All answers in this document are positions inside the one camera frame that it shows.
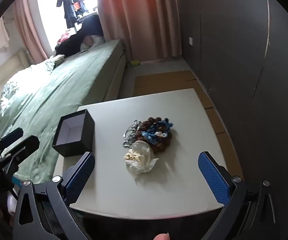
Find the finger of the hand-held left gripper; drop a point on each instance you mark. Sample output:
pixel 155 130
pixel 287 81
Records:
pixel 8 138
pixel 23 147

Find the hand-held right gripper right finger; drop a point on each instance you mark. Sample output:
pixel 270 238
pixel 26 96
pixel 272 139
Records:
pixel 212 177

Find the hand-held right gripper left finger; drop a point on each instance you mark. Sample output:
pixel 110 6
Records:
pixel 81 177

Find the black jewelry box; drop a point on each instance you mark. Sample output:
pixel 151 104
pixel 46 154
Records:
pixel 81 140

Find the clear bag with gold jewelry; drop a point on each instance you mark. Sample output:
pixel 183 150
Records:
pixel 140 160

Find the person's right hand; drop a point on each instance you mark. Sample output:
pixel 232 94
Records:
pixel 162 237

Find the green quilt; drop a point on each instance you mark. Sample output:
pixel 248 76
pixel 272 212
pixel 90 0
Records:
pixel 26 87

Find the bed with green sheet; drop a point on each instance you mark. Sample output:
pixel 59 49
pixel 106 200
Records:
pixel 84 75

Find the narrow pink curtain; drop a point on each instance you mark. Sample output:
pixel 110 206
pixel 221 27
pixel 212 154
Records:
pixel 30 32

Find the white square table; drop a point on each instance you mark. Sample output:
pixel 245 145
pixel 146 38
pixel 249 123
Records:
pixel 164 80

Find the pink cloth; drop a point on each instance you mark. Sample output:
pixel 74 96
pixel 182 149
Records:
pixel 64 37

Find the dark wardrobe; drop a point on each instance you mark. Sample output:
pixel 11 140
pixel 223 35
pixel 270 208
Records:
pixel 234 55

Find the small green packet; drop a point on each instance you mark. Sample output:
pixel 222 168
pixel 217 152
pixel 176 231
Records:
pixel 135 63

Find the black garment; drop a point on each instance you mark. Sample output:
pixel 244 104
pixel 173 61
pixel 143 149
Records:
pixel 81 35

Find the white pillow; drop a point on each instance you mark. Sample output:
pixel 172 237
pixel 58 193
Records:
pixel 94 41

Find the hanging dark clothes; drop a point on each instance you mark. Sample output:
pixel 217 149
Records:
pixel 71 0

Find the wide pink curtain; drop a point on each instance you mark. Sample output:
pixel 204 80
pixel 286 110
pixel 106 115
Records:
pixel 139 17

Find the white wall switch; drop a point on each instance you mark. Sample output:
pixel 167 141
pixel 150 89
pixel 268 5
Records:
pixel 191 41

